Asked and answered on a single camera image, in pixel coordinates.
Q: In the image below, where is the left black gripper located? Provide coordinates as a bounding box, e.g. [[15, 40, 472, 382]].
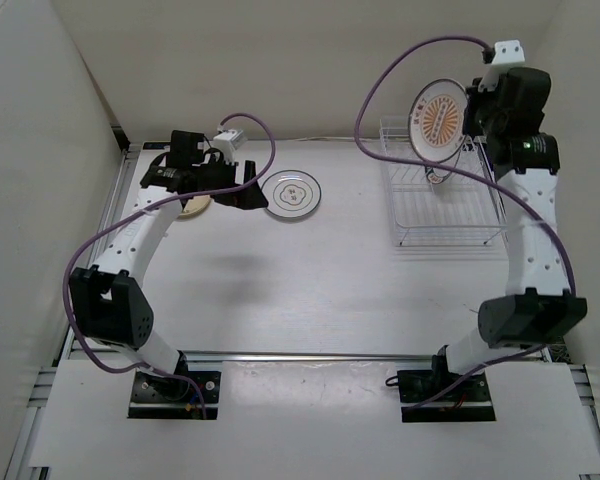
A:
[[192, 154, 268, 211]]

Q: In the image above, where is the orange sunburst plate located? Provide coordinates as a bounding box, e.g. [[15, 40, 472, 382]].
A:
[[408, 78, 467, 163]]

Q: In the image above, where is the white plate purple rim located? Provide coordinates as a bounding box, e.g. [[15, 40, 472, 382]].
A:
[[262, 169, 322, 221]]

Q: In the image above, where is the beige floral small plate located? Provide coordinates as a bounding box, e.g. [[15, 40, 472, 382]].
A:
[[177, 195, 212, 220]]

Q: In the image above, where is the green rim white plate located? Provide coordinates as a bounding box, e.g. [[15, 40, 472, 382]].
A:
[[425, 150, 462, 186]]

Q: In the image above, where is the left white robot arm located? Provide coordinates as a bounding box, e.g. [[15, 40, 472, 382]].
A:
[[68, 128, 268, 401]]

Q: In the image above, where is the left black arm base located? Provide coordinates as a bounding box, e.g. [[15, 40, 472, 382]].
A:
[[127, 371, 221, 420]]

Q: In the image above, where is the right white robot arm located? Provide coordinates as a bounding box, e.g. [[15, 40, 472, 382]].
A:
[[429, 67, 587, 400]]

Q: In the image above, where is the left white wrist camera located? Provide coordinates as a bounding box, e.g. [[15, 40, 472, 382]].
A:
[[211, 129, 247, 163]]

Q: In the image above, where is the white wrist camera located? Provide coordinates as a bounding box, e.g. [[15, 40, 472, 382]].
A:
[[478, 40, 525, 92], [211, 129, 247, 163]]

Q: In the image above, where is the white cable at back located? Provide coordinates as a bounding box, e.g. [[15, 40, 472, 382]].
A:
[[294, 135, 381, 144]]

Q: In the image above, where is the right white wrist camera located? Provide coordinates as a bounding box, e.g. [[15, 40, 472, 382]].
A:
[[478, 40, 525, 92]]

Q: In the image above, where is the white wire dish rack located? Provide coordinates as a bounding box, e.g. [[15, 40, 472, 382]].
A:
[[378, 115, 511, 248]]

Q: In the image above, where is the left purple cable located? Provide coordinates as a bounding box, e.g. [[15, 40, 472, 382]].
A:
[[62, 113, 277, 420]]

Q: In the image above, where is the purple cable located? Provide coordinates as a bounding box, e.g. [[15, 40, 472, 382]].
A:
[[62, 113, 277, 420], [354, 35, 577, 412]]

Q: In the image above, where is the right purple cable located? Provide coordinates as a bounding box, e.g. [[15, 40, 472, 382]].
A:
[[354, 35, 577, 412]]

